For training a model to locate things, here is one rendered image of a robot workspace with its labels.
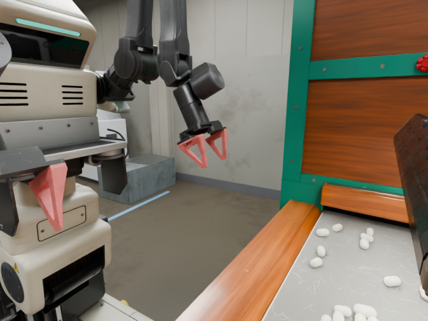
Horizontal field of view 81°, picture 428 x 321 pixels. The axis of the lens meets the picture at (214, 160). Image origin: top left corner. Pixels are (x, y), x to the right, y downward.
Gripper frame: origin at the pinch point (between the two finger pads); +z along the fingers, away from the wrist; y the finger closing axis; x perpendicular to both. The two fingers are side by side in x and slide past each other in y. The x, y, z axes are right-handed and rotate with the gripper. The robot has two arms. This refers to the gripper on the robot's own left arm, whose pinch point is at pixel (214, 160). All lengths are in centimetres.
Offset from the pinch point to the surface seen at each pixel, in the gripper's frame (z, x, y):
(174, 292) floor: 64, 95, 48
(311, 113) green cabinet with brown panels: -2.3, -17.8, 43.2
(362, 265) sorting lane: 38.8, -19.7, 13.7
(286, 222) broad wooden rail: 27.0, -2.0, 21.9
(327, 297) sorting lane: 35.9, -14.0, -2.1
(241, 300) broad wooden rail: 27.2, -2.4, -14.5
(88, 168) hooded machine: -61, 295, 153
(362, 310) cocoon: 37.1, -20.5, -4.7
